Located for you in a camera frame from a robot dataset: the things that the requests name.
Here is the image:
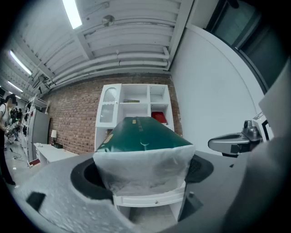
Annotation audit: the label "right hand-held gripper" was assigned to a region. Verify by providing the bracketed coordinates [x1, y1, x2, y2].
[208, 56, 291, 158]

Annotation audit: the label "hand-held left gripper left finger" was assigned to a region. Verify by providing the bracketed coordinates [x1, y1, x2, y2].
[11, 152, 143, 233]

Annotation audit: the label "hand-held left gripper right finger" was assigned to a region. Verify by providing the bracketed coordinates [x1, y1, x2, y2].
[159, 136, 281, 233]

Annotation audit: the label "green and white tissues pack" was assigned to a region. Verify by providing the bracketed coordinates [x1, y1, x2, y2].
[92, 116, 196, 196]

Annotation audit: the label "white shelf cabinet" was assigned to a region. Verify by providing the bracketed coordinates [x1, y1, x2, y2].
[94, 83, 186, 223]

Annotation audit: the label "red and white flat box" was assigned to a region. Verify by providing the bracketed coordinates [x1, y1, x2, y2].
[27, 158, 41, 169]

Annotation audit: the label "white low table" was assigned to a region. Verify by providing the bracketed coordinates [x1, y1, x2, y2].
[33, 142, 79, 165]

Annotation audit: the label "white shade table lamp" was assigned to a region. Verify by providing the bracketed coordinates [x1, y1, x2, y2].
[50, 129, 58, 146]

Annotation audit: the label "grey tall cabinet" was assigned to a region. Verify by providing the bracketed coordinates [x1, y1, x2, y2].
[31, 110, 51, 160]

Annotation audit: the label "white open rack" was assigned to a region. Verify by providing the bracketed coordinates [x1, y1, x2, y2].
[18, 95, 37, 160]

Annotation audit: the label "dark framed window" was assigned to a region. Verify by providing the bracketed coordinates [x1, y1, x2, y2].
[206, 0, 291, 93]

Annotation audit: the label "long ceiling light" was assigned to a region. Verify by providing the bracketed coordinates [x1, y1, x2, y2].
[62, 0, 83, 30]
[9, 50, 33, 76]
[7, 81, 24, 93]

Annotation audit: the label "white ceiling pipes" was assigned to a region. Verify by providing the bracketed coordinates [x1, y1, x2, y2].
[51, 46, 171, 85]

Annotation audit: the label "round ceiling detector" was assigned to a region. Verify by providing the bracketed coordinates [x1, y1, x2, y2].
[101, 15, 115, 26]

